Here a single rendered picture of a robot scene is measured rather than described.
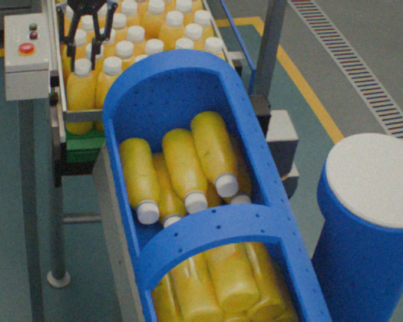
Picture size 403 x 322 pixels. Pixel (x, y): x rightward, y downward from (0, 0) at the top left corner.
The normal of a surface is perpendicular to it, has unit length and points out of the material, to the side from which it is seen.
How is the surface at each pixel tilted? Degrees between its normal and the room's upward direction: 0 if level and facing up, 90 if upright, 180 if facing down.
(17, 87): 90
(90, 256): 0
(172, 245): 43
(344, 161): 0
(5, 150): 0
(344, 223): 90
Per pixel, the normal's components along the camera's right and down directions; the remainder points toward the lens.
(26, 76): 0.21, 0.68
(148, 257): -0.83, -0.26
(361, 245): -0.38, 0.60
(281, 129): 0.11, -0.73
